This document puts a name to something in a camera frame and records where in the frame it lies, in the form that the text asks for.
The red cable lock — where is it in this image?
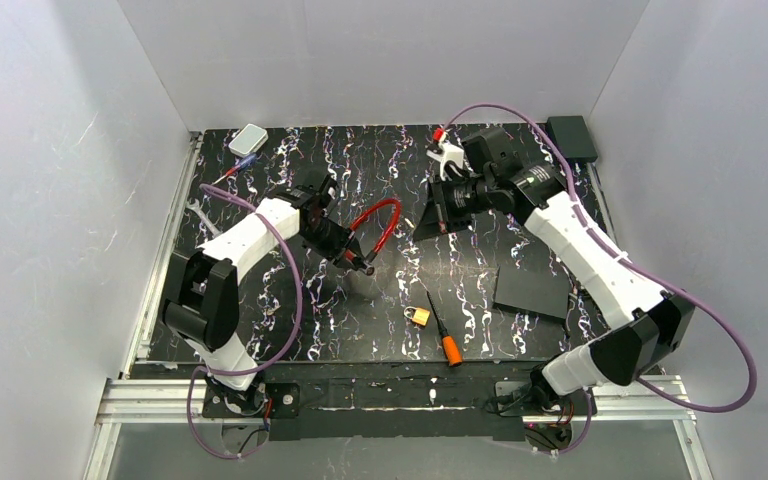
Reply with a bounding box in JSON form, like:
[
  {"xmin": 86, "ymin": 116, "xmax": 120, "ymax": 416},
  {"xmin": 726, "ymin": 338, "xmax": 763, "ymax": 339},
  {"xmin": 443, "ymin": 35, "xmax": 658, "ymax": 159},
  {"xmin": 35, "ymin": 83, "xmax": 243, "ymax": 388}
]
[{"xmin": 344, "ymin": 197, "xmax": 403, "ymax": 276}]

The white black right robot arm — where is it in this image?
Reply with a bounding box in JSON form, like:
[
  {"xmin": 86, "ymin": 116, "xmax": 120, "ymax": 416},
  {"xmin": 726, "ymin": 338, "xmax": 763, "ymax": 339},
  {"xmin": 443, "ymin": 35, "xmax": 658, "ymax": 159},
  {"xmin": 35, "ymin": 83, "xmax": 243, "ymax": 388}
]
[{"xmin": 413, "ymin": 127, "xmax": 694, "ymax": 408}]

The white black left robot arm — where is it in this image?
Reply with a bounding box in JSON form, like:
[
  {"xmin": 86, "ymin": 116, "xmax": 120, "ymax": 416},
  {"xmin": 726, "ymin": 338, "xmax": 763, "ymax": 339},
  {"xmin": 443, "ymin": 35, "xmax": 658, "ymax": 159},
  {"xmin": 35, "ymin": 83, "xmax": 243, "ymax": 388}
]
[{"xmin": 158, "ymin": 171, "xmax": 376, "ymax": 416}]

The black box in corner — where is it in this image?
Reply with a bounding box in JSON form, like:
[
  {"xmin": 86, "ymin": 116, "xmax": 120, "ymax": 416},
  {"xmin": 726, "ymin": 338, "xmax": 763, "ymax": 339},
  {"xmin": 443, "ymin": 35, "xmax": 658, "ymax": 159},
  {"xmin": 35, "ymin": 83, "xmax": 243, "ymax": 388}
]
[{"xmin": 546, "ymin": 116, "xmax": 598, "ymax": 164}]

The brass padlock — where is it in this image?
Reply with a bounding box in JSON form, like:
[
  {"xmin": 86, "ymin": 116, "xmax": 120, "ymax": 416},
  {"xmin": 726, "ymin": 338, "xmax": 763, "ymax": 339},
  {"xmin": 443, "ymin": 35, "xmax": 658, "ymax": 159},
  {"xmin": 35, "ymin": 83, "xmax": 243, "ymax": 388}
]
[{"xmin": 403, "ymin": 306, "xmax": 431, "ymax": 328}]

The blue red pen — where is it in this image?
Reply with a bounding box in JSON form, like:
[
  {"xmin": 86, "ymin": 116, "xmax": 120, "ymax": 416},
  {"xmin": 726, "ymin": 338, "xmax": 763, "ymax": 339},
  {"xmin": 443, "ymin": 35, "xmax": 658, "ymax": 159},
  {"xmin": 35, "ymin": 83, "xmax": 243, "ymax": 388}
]
[{"xmin": 212, "ymin": 153, "xmax": 258, "ymax": 186}]

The white rectangular box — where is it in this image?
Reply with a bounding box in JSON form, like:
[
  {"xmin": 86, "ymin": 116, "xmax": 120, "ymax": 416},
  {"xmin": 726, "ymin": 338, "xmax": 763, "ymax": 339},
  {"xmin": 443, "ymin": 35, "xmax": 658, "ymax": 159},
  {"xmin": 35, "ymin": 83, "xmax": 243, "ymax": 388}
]
[{"xmin": 228, "ymin": 123, "xmax": 268, "ymax": 157}]

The small silver wrench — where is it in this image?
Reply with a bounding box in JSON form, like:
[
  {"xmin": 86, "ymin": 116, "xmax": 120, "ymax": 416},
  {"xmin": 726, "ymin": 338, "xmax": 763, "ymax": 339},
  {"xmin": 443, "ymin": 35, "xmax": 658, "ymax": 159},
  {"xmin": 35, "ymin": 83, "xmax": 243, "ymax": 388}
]
[{"xmin": 185, "ymin": 199, "xmax": 221, "ymax": 237}]

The dark grey flat plate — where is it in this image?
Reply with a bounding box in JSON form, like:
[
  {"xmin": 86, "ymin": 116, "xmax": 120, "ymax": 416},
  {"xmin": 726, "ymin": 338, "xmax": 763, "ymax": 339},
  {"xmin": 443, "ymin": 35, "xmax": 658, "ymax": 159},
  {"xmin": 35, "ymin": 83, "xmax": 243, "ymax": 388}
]
[{"xmin": 492, "ymin": 265, "xmax": 571, "ymax": 322}]

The orange handled screwdriver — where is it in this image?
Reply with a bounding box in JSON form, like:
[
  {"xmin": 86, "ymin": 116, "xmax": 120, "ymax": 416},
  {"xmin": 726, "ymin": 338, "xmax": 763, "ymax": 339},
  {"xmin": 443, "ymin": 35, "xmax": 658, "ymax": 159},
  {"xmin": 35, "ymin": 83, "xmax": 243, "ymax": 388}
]
[{"xmin": 426, "ymin": 291, "xmax": 463, "ymax": 368}]

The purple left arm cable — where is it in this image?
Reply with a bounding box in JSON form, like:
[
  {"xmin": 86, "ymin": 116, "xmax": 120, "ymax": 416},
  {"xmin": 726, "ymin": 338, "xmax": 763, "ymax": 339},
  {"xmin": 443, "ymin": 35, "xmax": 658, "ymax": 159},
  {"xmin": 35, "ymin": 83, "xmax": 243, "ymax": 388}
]
[{"xmin": 185, "ymin": 184, "xmax": 306, "ymax": 462}]

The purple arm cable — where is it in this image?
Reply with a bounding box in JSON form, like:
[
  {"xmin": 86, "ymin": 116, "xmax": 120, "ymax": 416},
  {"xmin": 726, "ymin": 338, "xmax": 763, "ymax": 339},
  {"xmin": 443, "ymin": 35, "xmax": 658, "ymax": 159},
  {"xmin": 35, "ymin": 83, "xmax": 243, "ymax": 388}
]
[
  {"xmin": 185, "ymin": 184, "xmax": 306, "ymax": 462},
  {"xmin": 440, "ymin": 102, "xmax": 758, "ymax": 456}
]

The aluminium frame rail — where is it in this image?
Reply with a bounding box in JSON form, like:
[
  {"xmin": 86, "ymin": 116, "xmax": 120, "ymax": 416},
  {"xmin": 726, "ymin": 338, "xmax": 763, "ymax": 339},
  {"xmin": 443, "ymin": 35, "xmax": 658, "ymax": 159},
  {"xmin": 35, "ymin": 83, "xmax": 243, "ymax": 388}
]
[{"xmin": 86, "ymin": 125, "xmax": 710, "ymax": 479}]

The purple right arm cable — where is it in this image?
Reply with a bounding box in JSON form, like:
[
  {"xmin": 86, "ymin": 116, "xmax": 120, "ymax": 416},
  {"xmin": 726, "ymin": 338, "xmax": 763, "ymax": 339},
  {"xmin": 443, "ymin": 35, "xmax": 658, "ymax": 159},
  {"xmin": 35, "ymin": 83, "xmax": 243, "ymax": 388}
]
[{"xmin": 440, "ymin": 102, "xmax": 758, "ymax": 456}]

